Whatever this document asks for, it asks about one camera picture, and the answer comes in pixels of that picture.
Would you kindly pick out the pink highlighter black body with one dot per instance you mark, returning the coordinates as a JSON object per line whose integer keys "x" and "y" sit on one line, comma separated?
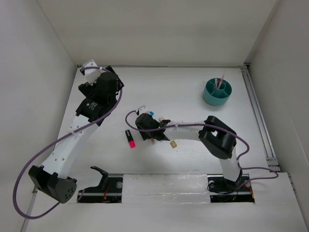
{"x": 130, "y": 139}

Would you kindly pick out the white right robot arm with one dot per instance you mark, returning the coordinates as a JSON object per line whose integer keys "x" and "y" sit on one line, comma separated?
{"x": 215, "y": 135}

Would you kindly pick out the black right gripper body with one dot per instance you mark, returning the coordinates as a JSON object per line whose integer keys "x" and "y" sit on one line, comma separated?
{"x": 147, "y": 134}

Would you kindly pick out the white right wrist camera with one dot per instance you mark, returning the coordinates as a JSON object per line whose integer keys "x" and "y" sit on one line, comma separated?
{"x": 143, "y": 110}

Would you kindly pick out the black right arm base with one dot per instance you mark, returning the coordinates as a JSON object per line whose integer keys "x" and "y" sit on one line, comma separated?
{"x": 225, "y": 191}

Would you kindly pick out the small brass sharpener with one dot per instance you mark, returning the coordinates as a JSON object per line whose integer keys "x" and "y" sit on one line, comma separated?
{"x": 173, "y": 144}

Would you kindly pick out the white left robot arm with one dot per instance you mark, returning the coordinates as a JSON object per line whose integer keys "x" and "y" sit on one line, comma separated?
{"x": 101, "y": 98}

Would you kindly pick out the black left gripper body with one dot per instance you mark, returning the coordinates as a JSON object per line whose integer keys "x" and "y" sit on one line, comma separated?
{"x": 114, "y": 100}

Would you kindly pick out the pink purple pen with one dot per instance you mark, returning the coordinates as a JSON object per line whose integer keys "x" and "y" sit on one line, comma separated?
{"x": 221, "y": 80}

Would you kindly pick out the teal round desk organizer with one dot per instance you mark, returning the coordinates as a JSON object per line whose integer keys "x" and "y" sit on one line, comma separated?
{"x": 216, "y": 96}

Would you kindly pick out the aluminium side rail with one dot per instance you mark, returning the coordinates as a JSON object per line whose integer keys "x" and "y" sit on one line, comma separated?
{"x": 270, "y": 155}

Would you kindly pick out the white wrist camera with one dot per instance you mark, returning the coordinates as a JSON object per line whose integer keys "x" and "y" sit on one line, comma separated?
{"x": 143, "y": 110}
{"x": 91, "y": 75}

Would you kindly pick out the red pink pen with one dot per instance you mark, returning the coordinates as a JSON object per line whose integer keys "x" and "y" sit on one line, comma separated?
{"x": 216, "y": 82}

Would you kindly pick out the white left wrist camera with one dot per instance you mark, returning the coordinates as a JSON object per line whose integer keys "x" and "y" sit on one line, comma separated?
{"x": 91, "y": 75}

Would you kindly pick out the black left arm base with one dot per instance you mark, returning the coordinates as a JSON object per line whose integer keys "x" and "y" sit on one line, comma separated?
{"x": 108, "y": 190}

